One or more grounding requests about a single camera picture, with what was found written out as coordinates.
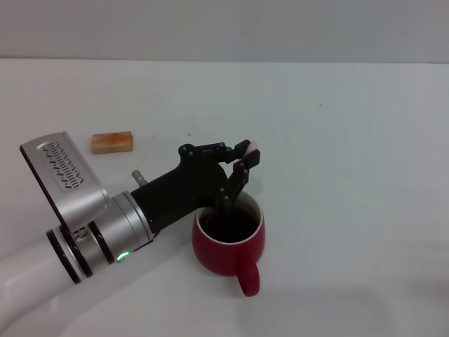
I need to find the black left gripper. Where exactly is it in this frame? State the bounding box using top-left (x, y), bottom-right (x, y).
top-left (130, 139), bottom-right (262, 235)

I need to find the red ceramic coffee cup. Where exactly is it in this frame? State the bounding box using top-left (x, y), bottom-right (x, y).
top-left (192, 191), bottom-right (267, 298)

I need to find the left wrist metal connector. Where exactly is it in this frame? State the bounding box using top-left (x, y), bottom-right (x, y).
top-left (130, 169), bottom-right (149, 187)

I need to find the orange stained wooden block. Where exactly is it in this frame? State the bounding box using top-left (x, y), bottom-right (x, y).
top-left (91, 131), bottom-right (135, 155)

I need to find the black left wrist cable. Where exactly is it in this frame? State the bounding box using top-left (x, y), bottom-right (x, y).
top-left (132, 239), bottom-right (155, 253)

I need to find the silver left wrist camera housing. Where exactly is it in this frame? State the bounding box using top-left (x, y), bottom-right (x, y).
top-left (19, 131), bottom-right (109, 234)

